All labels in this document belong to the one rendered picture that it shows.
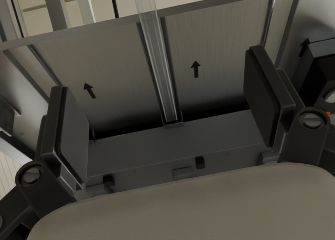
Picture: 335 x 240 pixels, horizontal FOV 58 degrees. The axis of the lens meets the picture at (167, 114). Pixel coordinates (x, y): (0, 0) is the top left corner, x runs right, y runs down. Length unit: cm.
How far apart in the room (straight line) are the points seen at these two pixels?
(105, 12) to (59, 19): 228
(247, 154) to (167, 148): 10
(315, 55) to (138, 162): 22
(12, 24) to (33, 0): 266
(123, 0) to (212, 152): 261
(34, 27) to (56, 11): 253
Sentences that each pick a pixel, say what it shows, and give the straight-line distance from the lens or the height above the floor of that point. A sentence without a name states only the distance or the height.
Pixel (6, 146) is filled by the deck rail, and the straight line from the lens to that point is 40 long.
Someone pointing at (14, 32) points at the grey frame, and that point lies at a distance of 53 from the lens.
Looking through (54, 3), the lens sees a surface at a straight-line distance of 66.
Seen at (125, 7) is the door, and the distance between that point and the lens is 289.
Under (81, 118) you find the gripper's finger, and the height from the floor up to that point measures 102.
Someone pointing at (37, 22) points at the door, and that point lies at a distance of 317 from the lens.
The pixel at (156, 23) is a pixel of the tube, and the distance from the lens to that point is 24.
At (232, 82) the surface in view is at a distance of 35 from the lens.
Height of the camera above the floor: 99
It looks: 13 degrees up
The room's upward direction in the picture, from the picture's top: 168 degrees clockwise
